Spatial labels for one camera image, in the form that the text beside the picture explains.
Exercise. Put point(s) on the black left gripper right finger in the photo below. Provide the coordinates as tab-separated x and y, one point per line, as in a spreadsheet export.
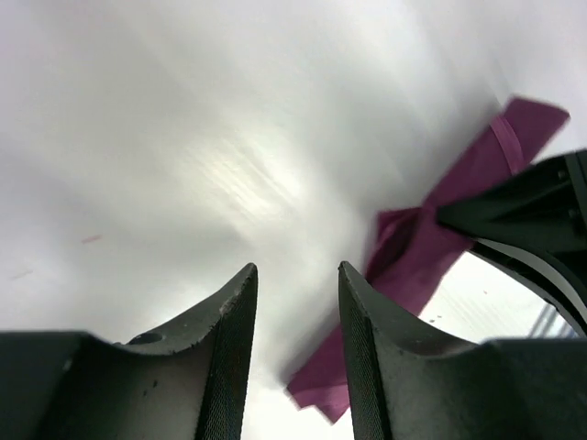
410	380

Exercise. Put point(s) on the purple cloth napkin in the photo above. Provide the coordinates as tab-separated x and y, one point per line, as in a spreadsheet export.
411	252

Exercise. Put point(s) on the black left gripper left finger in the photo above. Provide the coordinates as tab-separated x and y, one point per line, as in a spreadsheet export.
185	379

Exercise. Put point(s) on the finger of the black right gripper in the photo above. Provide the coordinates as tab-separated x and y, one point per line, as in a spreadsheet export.
533	228

